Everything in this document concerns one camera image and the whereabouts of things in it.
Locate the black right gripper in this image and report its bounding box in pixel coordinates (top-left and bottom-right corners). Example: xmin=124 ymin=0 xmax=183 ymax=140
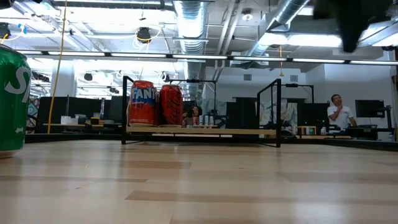
xmin=313 ymin=0 xmax=393 ymax=54

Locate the red Coca-Cola can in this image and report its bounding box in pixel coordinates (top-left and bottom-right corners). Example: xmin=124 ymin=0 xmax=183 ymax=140
xmin=158 ymin=84 xmax=185 ymax=127

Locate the orange Fanta can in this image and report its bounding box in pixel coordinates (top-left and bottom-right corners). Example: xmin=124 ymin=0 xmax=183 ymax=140
xmin=127 ymin=80 xmax=160 ymax=127

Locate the green Sprite can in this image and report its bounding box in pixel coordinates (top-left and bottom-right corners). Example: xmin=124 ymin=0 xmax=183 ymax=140
xmin=0 ymin=44 xmax=32 ymax=159

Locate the small wooden shelf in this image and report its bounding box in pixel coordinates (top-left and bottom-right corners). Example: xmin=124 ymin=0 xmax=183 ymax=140
xmin=296 ymin=124 xmax=318 ymax=139

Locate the black bar with light strips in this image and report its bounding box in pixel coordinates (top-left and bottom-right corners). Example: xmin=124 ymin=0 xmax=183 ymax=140
xmin=15 ymin=49 xmax=398 ymax=67

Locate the black monitor on stand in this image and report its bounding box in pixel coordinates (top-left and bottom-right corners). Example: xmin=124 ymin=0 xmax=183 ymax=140
xmin=354 ymin=99 xmax=393 ymax=131

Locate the person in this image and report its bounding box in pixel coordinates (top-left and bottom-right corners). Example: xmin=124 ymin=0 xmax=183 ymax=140
xmin=182 ymin=105 xmax=203 ymax=127
xmin=326 ymin=93 xmax=358 ymax=131

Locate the black partition panel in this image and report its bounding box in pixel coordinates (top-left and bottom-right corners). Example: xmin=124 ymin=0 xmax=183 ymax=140
xmin=225 ymin=97 xmax=259 ymax=130
xmin=297 ymin=102 xmax=331 ymax=138
xmin=35 ymin=96 xmax=125 ymax=134

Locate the black desk with equipment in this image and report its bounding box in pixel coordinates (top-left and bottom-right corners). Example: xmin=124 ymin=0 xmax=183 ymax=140
xmin=329 ymin=123 xmax=396 ymax=141

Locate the white smoke detector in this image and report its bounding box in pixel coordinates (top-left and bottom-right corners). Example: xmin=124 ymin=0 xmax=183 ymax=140
xmin=241 ymin=8 xmax=254 ymax=22

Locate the white box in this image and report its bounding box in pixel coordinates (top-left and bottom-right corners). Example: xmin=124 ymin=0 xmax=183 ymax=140
xmin=60 ymin=115 xmax=79 ymax=126

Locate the wooden desk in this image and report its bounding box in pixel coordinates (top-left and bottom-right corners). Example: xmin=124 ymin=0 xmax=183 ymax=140
xmin=42 ymin=123 xmax=105 ymax=128

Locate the colourful patterned partition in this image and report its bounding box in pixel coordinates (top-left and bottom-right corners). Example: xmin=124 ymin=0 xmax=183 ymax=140
xmin=25 ymin=97 xmax=40 ymax=134

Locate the black ceiling device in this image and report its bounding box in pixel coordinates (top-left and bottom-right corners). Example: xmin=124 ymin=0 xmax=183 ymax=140
xmin=0 ymin=22 xmax=11 ymax=40

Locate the silver ventilation duct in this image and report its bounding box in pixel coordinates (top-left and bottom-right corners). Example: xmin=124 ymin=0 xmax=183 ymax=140
xmin=172 ymin=0 xmax=208 ymax=98
xmin=248 ymin=0 xmax=312 ymax=57

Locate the black metal frame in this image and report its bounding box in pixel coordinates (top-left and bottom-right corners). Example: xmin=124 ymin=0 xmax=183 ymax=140
xmin=281 ymin=83 xmax=315 ymax=104

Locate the yellow hanging pull cord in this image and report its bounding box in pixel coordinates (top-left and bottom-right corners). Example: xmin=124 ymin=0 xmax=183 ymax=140
xmin=279 ymin=45 xmax=285 ymax=78

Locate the black wire tray rack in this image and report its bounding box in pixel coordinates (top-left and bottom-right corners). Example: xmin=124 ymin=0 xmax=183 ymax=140
xmin=121 ymin=75 xmax=282 ymax=148

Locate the black overhead camera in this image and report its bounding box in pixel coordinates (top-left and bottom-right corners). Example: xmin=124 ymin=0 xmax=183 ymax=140
xmin=136 ymin=26 xmax=153 ymax=44

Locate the yellow hanging cable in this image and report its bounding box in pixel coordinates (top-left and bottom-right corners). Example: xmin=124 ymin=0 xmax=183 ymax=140
xmin=46 ymin=0 xmax=68 ymax=134

